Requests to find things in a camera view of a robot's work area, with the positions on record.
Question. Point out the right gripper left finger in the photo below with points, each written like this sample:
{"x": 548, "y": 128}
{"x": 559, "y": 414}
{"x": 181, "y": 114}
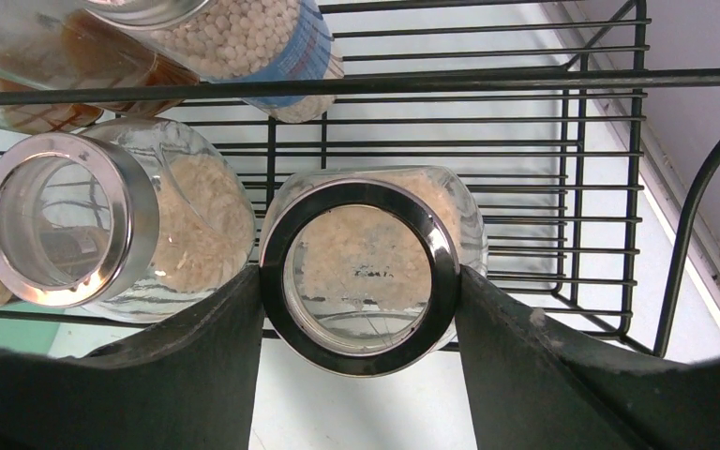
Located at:
{"x": 188, "y": 382}

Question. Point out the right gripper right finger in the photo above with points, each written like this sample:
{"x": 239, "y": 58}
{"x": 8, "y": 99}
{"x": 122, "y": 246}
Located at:
{"x": 536, "y": 383}

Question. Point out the glass jar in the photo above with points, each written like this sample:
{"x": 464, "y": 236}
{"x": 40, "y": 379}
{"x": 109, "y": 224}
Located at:
{"x": 133, "y": 220}
{"x": 360, "y": 268}

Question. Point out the clear bottle blue label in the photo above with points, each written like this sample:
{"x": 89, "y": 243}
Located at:
{"x": 232, "y": 41}

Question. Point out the glass oil bottle gold spout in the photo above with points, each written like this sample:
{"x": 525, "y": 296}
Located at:
{"x": 35, "y": 119}

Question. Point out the green plastic waste bin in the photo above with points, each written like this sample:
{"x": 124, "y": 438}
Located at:
{"x": 27, "y": 336}

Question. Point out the black wire two-tier rack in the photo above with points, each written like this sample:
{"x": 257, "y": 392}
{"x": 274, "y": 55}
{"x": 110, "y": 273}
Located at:
{"x": 545, "y": 137}

